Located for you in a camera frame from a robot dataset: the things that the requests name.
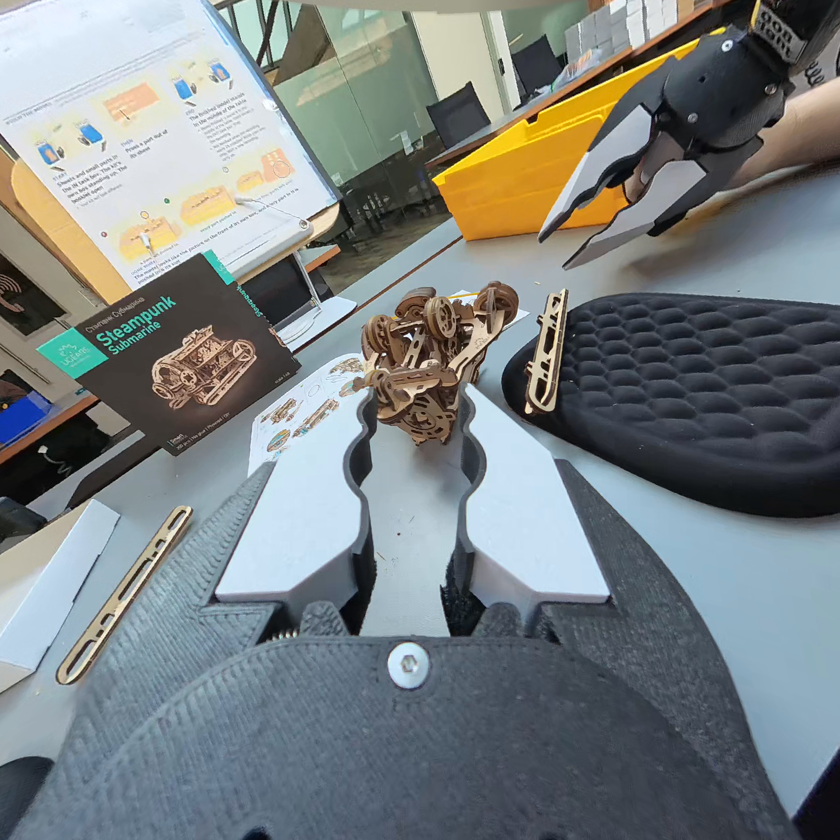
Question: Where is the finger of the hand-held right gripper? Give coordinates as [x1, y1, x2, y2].
[562, 159, 711, 271]
[537, 82, 664, 242]

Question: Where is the illustrated assembly booklet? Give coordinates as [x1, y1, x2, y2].
[248, 295, 529, 479]

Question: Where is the black wall sign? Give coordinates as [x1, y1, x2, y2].
[0, 252, 67, 339]

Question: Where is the white cardboard box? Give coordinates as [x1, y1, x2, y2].
[0, 499, 122, 693]

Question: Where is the thin slotted wooden strip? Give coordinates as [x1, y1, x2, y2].
[56, 505, 194, 685]

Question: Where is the stack of white boxes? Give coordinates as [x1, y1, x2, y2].
[564, 0, 680, 56]

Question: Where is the small black device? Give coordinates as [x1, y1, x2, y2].
[0, 495, 48, 549]

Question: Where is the black office chair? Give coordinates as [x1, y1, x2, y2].
[511, 34, 564, 99]
[427, 82, 492, 152]

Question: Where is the blue plastic bin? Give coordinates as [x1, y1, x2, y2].
[0, 387, 53, 447]

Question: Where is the wooden submarine model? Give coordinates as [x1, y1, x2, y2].
[360, 281, 521, 447]

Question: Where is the large black honeycomb cushion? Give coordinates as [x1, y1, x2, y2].
[502, 292, 840, 519]

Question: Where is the black model kit box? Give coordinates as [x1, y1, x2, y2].
[36, 252, 303, 457]

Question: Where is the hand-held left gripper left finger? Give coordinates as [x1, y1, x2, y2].
[214, 392, 376, 605]

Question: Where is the large printed instruction sheet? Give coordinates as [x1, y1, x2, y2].
[0, 0, 342, 290]

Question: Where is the oblong slotted wooden part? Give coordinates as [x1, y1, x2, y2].
[523, 289, 571, 416]

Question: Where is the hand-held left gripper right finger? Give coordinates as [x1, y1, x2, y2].
[453, 384, 611, 605]

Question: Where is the yellow plastic bin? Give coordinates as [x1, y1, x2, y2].
[433, 26, 729, 242]

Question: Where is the person's right forearm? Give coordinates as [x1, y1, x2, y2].
[728, 79, 840, 191]

